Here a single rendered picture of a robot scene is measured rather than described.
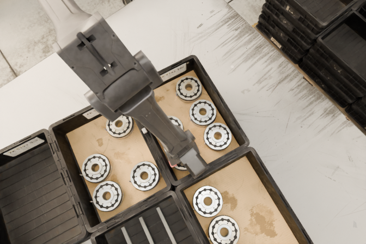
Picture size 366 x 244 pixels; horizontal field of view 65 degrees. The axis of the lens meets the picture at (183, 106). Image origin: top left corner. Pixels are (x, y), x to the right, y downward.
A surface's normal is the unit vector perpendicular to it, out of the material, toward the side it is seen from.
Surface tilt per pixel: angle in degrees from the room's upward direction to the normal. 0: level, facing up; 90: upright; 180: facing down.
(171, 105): 0
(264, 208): 0
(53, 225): 0
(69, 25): 20
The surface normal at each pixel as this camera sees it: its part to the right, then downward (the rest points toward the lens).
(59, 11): -0.32, -0.49
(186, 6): -0.04, -0.32
